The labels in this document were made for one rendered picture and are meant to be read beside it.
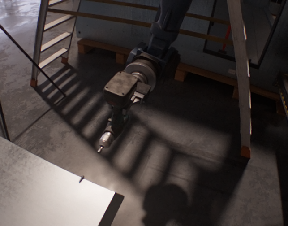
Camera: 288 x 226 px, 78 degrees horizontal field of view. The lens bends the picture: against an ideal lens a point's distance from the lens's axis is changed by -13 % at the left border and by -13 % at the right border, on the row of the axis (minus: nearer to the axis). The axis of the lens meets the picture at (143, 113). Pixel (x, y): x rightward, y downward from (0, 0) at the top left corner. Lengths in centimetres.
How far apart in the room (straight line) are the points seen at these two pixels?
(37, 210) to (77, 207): 12
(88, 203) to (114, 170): 82
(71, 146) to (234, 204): 121
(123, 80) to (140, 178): 87
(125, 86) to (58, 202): 39
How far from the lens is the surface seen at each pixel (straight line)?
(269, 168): 175
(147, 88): 74
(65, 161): 150
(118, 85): 61
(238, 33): 122
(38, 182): 68
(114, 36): 246
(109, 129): 71
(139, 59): 84
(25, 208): 66
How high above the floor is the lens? 121
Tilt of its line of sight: 43 degrees down
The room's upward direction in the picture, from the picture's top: 5 degrees clockwise
